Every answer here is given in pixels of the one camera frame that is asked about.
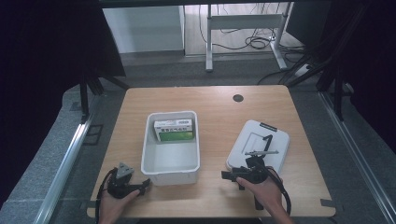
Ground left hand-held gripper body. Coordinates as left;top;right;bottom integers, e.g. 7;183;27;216
106;161;140;200

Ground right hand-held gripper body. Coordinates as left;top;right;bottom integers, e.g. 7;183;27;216
232;149;280;211

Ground white box lid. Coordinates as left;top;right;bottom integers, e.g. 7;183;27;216
225;119;290;175

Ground person's left hand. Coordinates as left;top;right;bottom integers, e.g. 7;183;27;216
98;182;141;220

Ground person's right hand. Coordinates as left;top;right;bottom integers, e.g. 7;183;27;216
235;175;284;217

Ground white plastic storage box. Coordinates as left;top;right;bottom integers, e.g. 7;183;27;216
140;110;201;187

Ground green and white medicine box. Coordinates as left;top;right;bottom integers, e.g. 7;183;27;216
153;118;195;143

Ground black metal stand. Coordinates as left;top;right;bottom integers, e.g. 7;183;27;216
284;3;356;123
78;66;131;123

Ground white power strip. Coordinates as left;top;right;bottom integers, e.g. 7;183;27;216
293;63;313;78

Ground dark curtain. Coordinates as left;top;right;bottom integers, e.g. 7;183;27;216
286;0;396;147
0;0;127;208

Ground white cabinet panel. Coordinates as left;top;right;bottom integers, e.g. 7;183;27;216
102;5;187;59

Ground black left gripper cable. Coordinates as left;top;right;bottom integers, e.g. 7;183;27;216
94;168;119;224

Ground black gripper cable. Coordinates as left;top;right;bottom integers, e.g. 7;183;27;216
264;166;292;217
94;168;119;224

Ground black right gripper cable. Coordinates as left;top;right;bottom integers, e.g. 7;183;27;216
264;166;292;217

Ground aluminium floor rail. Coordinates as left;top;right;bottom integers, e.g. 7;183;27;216
319;91;396;224
33;115;95;224

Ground black floor cables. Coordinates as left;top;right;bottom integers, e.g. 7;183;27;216
199;3;307;87

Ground white metal desk frame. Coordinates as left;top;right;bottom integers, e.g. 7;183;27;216
205;2;295;73

